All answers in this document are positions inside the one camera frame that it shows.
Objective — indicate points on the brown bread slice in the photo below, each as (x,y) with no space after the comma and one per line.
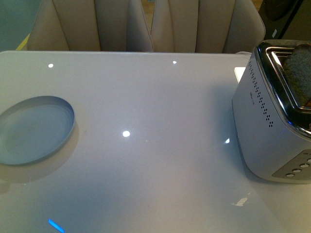
(297,70)

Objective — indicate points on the silver two-slot toaster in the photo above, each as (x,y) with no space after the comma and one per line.
(274,133)

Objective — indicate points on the white round plate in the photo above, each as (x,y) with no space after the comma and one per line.
(34,129)

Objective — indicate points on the beige left chair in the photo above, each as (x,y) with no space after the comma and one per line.
(90,25)

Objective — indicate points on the beige chair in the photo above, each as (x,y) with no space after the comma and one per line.
(90,25)
(206,26)

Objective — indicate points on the beige right chair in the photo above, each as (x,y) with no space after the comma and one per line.
(206,26)

